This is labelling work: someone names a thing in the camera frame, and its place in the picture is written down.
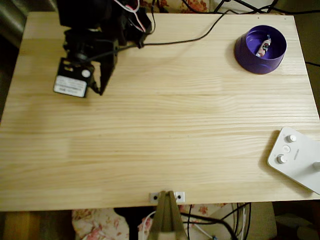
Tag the wooden table leg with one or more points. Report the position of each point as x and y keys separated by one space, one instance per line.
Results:
x=22 y=227

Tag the purple bowl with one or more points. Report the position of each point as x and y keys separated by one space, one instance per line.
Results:
x=260 y=66

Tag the black camera box white label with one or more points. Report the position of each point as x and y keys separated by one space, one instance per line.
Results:
x=70 y=85

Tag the white mounting bracket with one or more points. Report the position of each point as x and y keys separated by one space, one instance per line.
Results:
x=151 y=195

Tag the metal clamp bracket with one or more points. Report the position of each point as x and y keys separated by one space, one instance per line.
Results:
x=162 y=215

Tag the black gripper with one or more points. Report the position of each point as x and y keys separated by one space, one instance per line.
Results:
x=108 y=68

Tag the candy colourful print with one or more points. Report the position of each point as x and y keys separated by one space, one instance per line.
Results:
x=263 y=46

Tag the white lamp base with knobs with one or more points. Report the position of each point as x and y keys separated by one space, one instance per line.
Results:
x=300 y=170

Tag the floral fabric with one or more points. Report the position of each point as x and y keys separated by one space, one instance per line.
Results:
x=195 y=5
x=95 y=225

